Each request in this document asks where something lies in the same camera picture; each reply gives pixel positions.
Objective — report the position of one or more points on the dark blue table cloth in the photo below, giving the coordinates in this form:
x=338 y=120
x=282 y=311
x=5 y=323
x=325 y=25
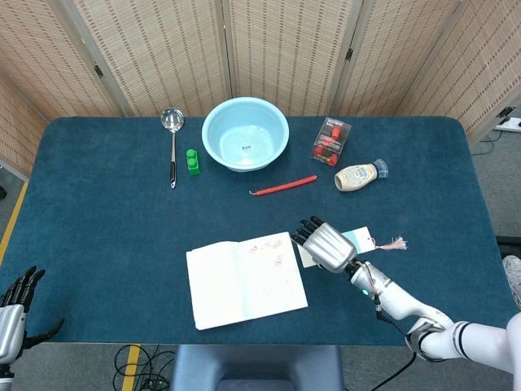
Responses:
x=122 y=224

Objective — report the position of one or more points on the woven folding screen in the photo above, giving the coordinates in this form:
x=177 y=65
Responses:
x=163 y=49

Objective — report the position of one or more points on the teal bookmark with pink tassel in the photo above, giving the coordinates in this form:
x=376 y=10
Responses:
x=363 y=240

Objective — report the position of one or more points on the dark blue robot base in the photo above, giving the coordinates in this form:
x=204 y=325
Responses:
x=256 y=366

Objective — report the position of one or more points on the white power strip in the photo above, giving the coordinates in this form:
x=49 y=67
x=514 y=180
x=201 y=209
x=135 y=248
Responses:
x=509 y=124

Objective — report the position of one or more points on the green toy building block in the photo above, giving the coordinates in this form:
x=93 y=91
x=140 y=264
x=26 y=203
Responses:
x=193 y=163

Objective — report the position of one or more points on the clear box of red pieces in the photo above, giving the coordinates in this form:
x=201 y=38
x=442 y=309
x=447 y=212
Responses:
x=331 y=140

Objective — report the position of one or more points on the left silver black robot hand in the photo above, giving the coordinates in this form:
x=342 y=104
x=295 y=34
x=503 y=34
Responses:
x=10 y=330

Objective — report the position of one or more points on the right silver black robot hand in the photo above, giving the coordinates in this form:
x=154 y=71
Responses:
x=329 y=246

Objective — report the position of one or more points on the white and orange notebook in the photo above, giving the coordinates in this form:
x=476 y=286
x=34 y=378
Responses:
x=244 y=281

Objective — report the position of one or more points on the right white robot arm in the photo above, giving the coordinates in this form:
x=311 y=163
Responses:
x=407 y=305

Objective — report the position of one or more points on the beige squeeze bottle, blue cap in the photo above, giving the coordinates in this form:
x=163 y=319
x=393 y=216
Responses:
x=356 y=177

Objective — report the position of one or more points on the light blue plastic bowl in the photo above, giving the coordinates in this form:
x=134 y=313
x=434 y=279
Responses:
x=244 y=138

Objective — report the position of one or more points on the white shoe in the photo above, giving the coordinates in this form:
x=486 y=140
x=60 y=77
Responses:
x=513 y=281

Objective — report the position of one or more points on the red pen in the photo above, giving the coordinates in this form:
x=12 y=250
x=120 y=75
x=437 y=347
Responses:
x=285 y=185

